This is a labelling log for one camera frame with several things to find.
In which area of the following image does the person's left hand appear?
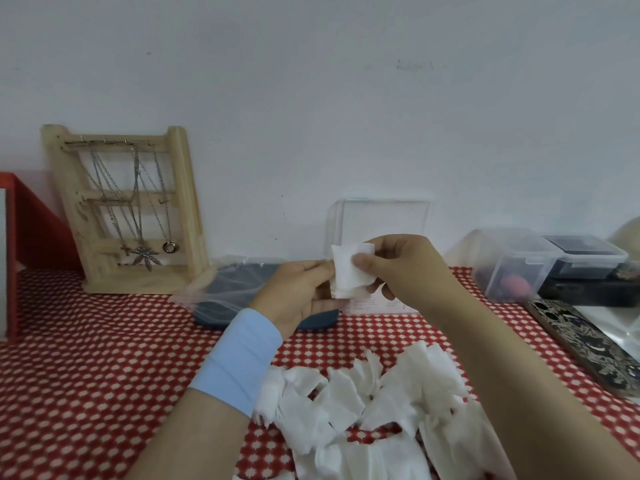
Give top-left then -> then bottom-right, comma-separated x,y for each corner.
249,259 -> 346,341

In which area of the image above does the clear plastic bag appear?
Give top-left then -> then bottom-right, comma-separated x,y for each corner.
169,256 -> 286,321

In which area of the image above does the clear lidded plastic container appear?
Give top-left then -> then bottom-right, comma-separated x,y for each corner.
445,228 -> 563,303

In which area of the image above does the pile of white cotton pads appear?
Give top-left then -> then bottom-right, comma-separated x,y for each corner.
252,340 -> 516,480

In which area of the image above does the wooden jewelry stand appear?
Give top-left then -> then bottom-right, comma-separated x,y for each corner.
41,124 -> 216,295

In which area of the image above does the leaf pendant necklace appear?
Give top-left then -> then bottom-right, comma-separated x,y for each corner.
131,144 -> 163,272

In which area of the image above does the person's left forearm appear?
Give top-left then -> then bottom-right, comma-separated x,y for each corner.
125,387 -> 251,480

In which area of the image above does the white cloth square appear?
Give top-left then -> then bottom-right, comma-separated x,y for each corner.
329,242 -> 377,301

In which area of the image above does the person's right forearm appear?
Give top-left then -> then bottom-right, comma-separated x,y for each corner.
425,289 -> 640,480

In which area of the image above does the ring pendant necklace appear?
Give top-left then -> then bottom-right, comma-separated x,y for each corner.
151,147 -> 179,255

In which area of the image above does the clear cotton pad box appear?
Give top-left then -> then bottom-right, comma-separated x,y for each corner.
327,198 -> 433,315

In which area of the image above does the light blue wristband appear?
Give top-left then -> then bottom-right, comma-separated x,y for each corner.
187,308 -> 285,418

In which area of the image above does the red framed mirror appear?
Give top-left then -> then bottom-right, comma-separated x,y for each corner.
0,172 -> 83,343

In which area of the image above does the black tray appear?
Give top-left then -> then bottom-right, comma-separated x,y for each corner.
539,274 -> 640,308

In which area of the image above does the person's right hand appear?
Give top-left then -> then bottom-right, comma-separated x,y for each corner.
353,234 -> 471,315

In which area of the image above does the red checkered tablecloth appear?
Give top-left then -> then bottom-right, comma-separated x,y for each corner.
0,267 -> 640,480

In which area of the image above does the dark blue pouch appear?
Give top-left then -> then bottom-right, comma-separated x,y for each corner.
193,263 -> 342,333

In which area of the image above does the beige plastic tub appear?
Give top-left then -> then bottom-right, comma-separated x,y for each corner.
607,216 -> 640,263

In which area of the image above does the phone with patterned case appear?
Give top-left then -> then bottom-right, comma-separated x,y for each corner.
525,298 -> 640,399

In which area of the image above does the clear container with black contents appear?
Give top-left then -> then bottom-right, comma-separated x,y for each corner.
543,234 -> 629,281

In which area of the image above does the pink makeup sponge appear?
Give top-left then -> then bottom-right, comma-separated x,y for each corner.
502,274 -> 533,295

